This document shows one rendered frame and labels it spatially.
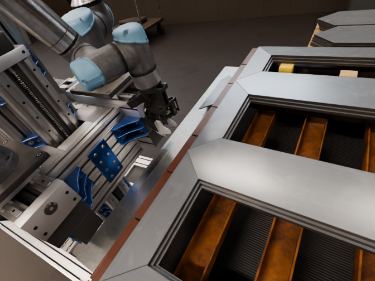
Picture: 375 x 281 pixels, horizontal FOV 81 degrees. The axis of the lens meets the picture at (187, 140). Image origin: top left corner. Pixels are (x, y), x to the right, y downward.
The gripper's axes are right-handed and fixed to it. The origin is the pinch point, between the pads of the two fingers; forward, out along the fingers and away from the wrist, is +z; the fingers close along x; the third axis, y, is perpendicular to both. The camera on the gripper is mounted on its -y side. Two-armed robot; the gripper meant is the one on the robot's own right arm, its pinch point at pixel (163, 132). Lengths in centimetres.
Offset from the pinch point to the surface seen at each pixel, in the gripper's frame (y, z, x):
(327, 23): 37, 6, 106
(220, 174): 23.4, 5.5, -5.9
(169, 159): -7.9, 22.4, 3.7
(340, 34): 44, 5, 91
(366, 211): 59, 5, -3
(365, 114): 57, 8, 34
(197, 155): 13.2, 5.5, -1.7
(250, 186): 32.9, 5.5, -6.5
